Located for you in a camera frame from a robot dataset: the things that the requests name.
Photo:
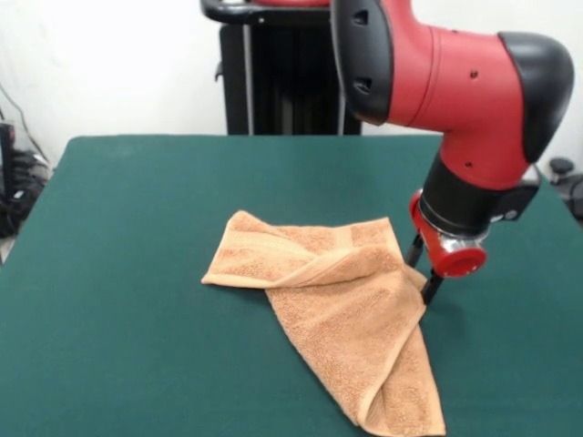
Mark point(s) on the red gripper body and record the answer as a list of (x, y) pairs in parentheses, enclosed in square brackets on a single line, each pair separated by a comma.
[(457, 263)]

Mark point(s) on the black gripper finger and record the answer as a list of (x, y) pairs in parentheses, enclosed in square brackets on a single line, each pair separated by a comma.
[(415, 250), (431, 287)]

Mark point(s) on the tan terry towel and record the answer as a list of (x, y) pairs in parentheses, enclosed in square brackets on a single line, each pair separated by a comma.
[(346, 309)]

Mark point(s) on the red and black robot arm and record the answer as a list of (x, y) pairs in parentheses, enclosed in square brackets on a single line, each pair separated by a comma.
[(455, 82)]

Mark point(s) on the grey chair base leg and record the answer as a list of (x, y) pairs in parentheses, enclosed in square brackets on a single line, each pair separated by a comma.
[(565, 166)]

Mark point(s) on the dark green table cloth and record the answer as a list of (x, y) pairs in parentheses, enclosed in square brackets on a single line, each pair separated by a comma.
[(136, 341)]

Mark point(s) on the black equipment pile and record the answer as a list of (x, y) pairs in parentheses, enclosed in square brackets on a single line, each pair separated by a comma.
[(13, 214)]

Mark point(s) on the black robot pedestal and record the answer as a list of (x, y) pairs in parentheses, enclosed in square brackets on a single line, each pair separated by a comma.
[(282, 82)]

